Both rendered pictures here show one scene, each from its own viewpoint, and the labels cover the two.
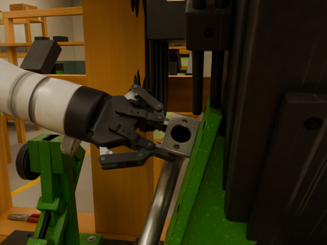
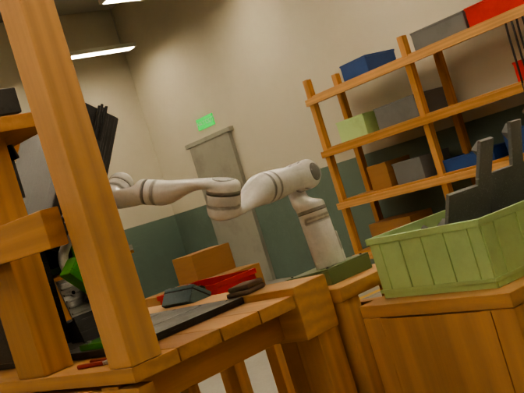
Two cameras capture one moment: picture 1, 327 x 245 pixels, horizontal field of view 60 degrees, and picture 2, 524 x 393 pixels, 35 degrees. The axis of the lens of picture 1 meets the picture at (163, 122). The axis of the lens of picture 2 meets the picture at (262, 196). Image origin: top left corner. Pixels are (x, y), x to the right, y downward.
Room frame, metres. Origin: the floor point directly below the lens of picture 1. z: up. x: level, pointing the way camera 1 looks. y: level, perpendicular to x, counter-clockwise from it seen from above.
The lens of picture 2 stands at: (2.07, 1.94, 1.16)
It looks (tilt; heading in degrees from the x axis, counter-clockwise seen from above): 0 degrees down; 216
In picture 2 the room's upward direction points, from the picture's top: 17 degrees counter-clockwise
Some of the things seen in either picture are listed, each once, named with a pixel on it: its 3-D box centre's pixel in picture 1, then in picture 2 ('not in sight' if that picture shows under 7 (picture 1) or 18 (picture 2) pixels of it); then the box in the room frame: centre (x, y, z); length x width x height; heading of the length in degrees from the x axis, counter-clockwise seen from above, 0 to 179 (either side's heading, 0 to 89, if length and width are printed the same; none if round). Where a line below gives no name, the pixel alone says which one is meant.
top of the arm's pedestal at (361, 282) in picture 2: not in sight; (337, 285); (-0.08, 0.56, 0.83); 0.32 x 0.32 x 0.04; 79
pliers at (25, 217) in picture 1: (35, 218); (103, 362); (0.71, 0.36, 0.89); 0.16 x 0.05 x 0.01; 84
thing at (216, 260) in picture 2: not in sight; (202, 287); (-4.82, -4.20, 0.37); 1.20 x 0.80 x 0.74; 170
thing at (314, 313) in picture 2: not in sight; (154, 331); (0.07, -0.10, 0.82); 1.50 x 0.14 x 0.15; 81
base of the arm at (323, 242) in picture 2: not in sight; (321, 238); (-0.08, 0.55, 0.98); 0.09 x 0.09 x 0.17; 84
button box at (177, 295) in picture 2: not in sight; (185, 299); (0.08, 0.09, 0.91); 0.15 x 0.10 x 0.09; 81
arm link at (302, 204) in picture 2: not in sight; (303, 189); (-0.08, 0.54, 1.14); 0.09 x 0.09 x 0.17; 1
